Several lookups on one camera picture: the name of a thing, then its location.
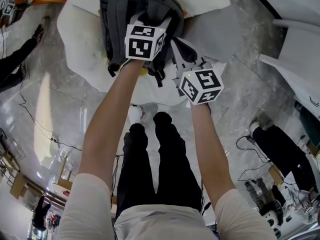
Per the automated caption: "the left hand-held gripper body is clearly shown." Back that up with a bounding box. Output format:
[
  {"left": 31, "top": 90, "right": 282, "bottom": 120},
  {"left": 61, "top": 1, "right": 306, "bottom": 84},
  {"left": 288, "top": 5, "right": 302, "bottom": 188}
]
[{"left": 124, "top": 21, "right": 167, "bottom": 61}]

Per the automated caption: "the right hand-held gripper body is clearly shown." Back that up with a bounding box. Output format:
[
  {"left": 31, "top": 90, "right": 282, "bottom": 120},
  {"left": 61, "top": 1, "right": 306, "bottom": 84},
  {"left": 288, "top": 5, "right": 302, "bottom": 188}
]
[{"left": 172, "top": 61, "right": 224, "bottom": 106}]

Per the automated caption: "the black backpack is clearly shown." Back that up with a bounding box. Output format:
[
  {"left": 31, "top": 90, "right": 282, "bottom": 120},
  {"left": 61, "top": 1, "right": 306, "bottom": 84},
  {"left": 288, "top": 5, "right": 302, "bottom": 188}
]
[{"left": 99, "top": 0, "right": 185, "bottom": 88}]

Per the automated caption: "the white round beanbag chair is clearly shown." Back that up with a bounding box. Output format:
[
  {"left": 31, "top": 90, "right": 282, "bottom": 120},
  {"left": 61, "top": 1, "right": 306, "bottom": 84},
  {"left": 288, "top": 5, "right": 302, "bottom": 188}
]
[{"left": 56, "top": 0, "right": 245, "bottom": 107}]

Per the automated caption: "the person's right forearm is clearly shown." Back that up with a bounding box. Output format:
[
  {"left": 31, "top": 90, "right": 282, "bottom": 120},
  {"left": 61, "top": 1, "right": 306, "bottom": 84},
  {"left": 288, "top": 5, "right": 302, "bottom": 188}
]
[{"left": 189, "top": 101, "right": 237, "bottom": 202}]

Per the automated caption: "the person's left forearm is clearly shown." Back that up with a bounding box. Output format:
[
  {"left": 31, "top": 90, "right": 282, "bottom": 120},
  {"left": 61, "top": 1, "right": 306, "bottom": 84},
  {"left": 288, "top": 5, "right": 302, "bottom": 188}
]
[{"left": 77, "top": 58, "right": 146, "bottom": 192}]

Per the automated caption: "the person's right white shoe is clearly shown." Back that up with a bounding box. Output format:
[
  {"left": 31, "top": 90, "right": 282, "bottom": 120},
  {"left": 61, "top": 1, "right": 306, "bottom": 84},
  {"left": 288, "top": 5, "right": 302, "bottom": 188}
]
[{"left": 156, "top": 103, "right": 171, "bottom": 114}]

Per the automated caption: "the person's white shoe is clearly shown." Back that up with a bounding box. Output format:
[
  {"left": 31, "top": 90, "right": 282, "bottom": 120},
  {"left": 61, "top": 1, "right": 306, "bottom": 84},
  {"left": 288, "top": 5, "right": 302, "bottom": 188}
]
[
  {"left": 156, "top": 103, "right": 171, "bottom": 114},
  {"left": 127, "top": 104, "right": 146, "bottom": 125}
]

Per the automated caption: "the person's left white shoe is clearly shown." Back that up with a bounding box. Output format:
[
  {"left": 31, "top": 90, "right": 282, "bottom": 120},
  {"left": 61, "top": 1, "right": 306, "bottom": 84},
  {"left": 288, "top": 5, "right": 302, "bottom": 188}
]
[{"left": 127, "top": 104, "right": 146, "bottom": 125}]

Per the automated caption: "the white cabinet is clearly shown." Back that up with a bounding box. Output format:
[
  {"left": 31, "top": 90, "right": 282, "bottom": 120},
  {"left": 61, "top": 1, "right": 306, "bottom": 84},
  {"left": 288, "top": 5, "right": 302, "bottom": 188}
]
[{"left": 257, "top": 18, "right": 320, "bottom": 121}]

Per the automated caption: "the cardboard box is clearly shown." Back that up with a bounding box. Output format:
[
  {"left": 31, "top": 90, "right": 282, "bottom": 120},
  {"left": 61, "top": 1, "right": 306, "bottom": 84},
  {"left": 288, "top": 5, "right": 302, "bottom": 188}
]
[{"left": 268, "top": 165, "right": 286, "bottom": 185}]

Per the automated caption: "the dark green container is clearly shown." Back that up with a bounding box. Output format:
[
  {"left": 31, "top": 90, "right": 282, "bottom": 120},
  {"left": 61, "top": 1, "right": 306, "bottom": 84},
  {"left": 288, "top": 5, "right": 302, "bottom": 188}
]
[{"left": 298, "top": 103, "right": 320, "bottom": 147}]

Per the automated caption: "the person's white t-shirt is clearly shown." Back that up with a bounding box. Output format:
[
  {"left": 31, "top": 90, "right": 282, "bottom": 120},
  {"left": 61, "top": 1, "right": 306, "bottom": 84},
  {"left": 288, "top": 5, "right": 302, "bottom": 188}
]
[{"left": 56, "top": 172, "right": 277, "bottom": 240}]

